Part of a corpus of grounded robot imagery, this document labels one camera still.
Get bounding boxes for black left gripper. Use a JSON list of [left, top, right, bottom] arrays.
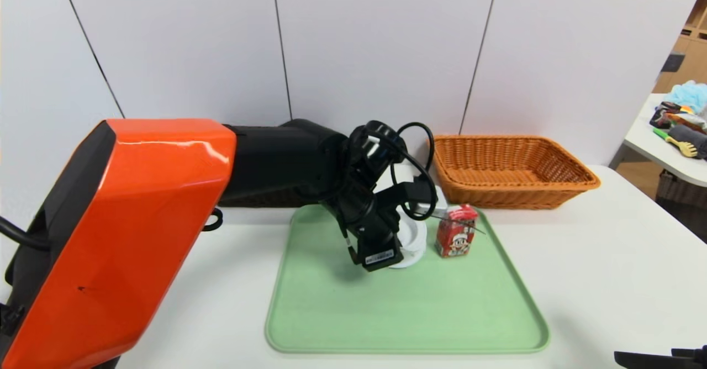
[[339, 197, 404, 272]]

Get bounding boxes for white round plastic container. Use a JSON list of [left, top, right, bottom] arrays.
[[389, 219, 428, 269]]

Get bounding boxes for dark brown wicker basket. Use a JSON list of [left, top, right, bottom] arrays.
[[220, 186, 311, 208]]

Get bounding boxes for orange wicker basket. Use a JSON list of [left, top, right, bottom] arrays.
[[428, 135, 601, 210]]

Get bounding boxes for dark wicker storage basket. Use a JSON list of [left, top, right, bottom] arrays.
[[655, 170, 707, 210]]

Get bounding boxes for red milk carton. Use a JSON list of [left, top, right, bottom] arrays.
[[435, 204, 479, 258]]

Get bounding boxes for light green plastic tray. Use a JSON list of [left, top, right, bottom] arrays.
[[266, 204, 550, 354]]

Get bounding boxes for white side table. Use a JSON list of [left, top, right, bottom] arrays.
[[622, 94, 707, 188]]

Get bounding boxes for colourful snack packets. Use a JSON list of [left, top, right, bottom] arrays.
[[648, 103, 707, 135]]

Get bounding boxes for dark grey cloth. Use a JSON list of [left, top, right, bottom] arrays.
[[667, 126, 707, 161]]

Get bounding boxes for light blue cloth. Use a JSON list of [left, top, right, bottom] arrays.
[[657, 81, 707, 113]]

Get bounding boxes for dark grey square object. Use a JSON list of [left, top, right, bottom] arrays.
[[658, 53, 684, 75]]

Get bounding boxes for wooden shelf cabinet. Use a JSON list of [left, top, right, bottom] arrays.
[[653, 0, 707, 94]]

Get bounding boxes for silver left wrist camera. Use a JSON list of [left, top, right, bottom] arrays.
[[414, 184, 450, 218]]

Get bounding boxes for black cable loop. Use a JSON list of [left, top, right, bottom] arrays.
[[202, 208, 224, 232]]

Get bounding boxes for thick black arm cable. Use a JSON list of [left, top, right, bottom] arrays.
[[0, 216, 50, 251]]

